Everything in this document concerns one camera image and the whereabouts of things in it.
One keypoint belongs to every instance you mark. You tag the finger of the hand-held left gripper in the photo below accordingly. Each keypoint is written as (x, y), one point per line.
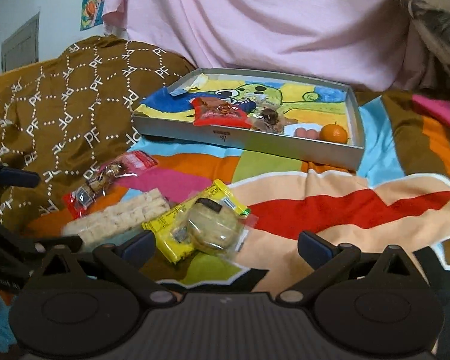
(18, 178)
(52, 243)

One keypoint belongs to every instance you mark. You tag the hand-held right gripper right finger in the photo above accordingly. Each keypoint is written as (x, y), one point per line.
(315, 245)

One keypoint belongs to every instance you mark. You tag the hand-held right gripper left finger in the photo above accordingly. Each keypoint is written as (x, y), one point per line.
(138, 245)

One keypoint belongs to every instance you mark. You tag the white rice cracker packet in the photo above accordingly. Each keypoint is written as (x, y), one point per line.
(116, 215)

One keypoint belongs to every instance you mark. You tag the red clear nut bar packet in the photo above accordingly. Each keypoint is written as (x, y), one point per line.
(105, 180)

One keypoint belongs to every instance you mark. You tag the clear round cookie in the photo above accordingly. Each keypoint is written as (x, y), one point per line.
(213, 228)

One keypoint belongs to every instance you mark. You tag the yellow snack packet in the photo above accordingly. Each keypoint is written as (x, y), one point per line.
(213, 193)

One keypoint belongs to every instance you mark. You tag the pink sausage pack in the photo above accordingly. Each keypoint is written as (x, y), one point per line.
(306, 133)

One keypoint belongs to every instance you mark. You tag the orange mandarin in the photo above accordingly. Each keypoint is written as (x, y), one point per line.
(333, 134)

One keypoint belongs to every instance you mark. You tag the grey tray box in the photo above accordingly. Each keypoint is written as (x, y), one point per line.
(247, 142)

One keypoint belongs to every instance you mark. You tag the clear chocolate snack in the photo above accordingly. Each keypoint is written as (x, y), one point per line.
(269, 117)

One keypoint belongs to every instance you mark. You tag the red snack packet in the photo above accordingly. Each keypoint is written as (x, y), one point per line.
(217, 114)

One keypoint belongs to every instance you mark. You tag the colourful patchwork blanket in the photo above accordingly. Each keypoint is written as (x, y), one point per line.
(322, 202)

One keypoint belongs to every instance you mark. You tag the brown patterned pillow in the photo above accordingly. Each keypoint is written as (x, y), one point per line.
(60, 101)

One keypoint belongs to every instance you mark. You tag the grey door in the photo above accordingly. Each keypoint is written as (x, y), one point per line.
(20, 45)

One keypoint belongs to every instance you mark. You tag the pink cloth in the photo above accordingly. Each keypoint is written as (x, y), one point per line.
(266, 18)

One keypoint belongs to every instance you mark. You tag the camouflage cloth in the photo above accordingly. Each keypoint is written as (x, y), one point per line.
(435, 0)

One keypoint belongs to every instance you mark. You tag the wall poster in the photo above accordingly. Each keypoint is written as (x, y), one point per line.
(90, 7)

